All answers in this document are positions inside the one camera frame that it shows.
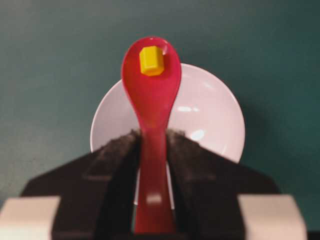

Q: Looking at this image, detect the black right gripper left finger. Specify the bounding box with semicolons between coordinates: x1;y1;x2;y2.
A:
20;130;141;240

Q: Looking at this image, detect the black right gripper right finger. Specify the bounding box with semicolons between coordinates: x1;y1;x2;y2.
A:
166;129;280;240

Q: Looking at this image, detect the red plastic spoon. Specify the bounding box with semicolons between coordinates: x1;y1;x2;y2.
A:
121;36;182;234

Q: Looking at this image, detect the yellow hexagonal prism block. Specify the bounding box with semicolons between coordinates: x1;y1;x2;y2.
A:
139;45;165;77

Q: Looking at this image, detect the white round bowl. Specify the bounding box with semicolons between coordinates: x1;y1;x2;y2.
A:
90;62;246;209

